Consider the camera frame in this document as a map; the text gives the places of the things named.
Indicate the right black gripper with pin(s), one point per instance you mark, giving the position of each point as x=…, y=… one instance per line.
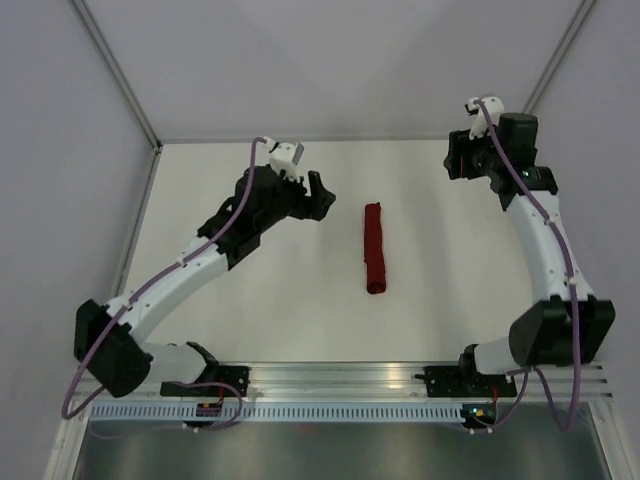
x=460, y=145

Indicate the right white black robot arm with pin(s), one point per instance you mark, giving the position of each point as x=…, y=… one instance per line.
x=566, y=322

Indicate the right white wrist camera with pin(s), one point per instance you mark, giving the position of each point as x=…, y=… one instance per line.
x=485, y=111

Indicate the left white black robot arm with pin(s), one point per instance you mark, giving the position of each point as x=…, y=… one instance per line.
x=111, y=339

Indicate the front aluminium rail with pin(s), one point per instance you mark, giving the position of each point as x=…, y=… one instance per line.
x=368, y=381

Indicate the dark red cloth napkin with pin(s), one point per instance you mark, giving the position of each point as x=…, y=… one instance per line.
x=374, y=259

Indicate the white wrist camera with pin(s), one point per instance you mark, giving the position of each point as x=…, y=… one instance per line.
x=485, y=111
x=284, y=157

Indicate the aluminium frame post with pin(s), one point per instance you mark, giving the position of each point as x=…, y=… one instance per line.
x=554, y=64
x=97, y=38

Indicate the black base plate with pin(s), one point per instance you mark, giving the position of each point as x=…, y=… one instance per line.
x=448, y=381
x=211, y=383

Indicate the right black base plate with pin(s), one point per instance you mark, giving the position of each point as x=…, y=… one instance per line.
x=448, y=381

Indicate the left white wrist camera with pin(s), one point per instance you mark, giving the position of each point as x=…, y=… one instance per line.
x=284, y=157

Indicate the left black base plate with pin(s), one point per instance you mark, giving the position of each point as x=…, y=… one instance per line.
x=211, y=383

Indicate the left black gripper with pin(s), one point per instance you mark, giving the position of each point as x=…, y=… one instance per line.
x=315, y=207

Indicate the left aluminium side rail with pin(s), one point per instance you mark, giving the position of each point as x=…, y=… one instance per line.
x=132, y=235

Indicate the white slotted cable duct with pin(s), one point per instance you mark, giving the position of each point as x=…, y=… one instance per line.
x=278, y=412

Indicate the left aluminium frame post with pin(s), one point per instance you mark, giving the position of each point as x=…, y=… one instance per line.
x=97, y=38

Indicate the right aluminium frame post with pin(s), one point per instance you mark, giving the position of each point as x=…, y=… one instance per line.
x=554, y=64

